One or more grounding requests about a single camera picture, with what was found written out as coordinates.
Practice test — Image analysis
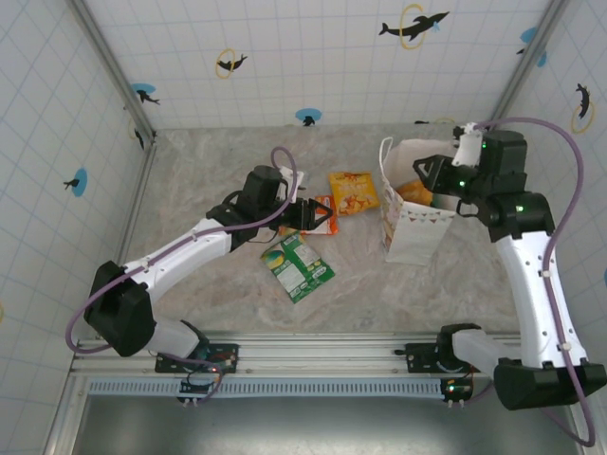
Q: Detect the small orange snack packet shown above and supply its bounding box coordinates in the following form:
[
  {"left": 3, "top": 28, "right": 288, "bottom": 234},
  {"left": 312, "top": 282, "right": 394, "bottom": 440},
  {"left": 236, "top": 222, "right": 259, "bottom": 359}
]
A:
[{"left": 278, "top": 194, "right": 340, "bottom": 237}]

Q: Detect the yellow chip bag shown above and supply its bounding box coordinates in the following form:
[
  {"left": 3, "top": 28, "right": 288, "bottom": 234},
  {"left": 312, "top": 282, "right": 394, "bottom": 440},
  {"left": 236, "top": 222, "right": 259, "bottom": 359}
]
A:
[{"left": 328, "top": 171, "right": 380, "bottom": 218}]

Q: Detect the green snack bag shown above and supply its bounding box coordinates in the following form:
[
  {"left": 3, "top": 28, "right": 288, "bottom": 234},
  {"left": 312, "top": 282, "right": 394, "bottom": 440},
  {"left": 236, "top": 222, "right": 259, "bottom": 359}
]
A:
[{"left": 260, "top": 230, "right": 336, "bottom": 304}]

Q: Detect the white paper bag with handles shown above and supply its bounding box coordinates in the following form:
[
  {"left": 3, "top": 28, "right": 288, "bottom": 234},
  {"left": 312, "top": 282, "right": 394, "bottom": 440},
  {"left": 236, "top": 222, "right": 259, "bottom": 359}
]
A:
[{"left": 377, "top": 136, "right": 459, "bottom": 265}]

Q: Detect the penguin blue oval sticker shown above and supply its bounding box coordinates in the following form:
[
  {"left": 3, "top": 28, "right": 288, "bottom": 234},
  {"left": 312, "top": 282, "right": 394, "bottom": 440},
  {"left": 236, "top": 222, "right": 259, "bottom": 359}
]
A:
[{"left": 294, "top": 107, "right": 322, "bottom": 128}]

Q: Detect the shark blue oval sticker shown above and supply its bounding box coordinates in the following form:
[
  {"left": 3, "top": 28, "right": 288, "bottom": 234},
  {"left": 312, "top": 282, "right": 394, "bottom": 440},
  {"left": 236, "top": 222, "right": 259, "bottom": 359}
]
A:
[{"left": 130, "top": 82, "right": 161, "bottom": 106}]

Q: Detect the seal blue oval sticker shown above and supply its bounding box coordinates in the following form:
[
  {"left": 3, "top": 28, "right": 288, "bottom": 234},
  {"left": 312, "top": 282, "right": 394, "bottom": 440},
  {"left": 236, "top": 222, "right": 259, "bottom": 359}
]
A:
[{"left": 63, "top": 168, "right": 89, "bottom": 198}]

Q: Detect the aluminium corner post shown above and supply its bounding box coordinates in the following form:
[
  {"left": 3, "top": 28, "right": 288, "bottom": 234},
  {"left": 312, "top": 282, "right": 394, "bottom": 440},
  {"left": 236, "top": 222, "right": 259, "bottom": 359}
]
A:
[
  {"left": 69, "top": 0, "right": 158, "bottom": 142},
  {"left": 487, "top": 0, "right": 569, "bottom": 133}
]

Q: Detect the orca yellow ring sticker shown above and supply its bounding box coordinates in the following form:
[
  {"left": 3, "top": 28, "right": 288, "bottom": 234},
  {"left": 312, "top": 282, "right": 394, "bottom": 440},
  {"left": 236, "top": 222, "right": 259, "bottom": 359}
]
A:
[{"left": 570, "top": 82, "right": 597, "bottom": 135}]

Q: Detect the aluminium side frame rail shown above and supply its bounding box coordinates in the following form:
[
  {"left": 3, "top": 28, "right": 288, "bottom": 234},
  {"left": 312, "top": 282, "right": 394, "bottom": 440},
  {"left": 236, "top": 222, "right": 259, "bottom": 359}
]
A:
[{"left": 116, "top": 139, "right": 158, "bottom": 267}]

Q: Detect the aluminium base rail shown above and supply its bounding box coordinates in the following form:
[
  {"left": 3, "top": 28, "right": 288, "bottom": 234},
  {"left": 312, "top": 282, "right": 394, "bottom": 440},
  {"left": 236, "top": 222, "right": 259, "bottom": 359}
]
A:
[{"left": 70, "top": 331, "right": 523, "bottom": 380}]

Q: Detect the seal yellow ring sticker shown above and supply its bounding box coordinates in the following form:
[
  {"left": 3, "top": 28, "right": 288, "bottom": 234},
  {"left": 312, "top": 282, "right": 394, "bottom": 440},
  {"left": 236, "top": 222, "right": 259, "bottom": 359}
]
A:
[{"left": 214, "top": 46, "right": 249, "bottom": 80}]

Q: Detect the dolphin yellow ring sticker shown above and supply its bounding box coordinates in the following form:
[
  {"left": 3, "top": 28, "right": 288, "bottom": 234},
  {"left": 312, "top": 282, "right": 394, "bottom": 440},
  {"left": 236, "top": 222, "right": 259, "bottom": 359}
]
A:
[{"left": 377, "top": 3, "right": 451, "bottom": 51}]

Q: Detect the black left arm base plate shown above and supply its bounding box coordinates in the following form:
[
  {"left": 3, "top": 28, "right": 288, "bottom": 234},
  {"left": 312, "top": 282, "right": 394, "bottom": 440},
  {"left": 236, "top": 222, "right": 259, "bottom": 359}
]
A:
[{"left": 155, "top": 343, "right": 240, "bottom": 374}]

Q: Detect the white slotted cable duct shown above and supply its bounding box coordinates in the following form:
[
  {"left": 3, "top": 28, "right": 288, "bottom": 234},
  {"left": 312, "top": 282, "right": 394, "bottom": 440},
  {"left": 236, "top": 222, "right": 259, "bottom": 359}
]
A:
[{"left": 87, "top": 378, "right": 450, "bottom": 397}]

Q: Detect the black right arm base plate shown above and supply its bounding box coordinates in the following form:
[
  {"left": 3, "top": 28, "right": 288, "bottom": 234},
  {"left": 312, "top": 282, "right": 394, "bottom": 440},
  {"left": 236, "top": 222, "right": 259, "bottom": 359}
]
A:
[{"left": 394, "top": 341, "right": 447, "bottom": 373}]

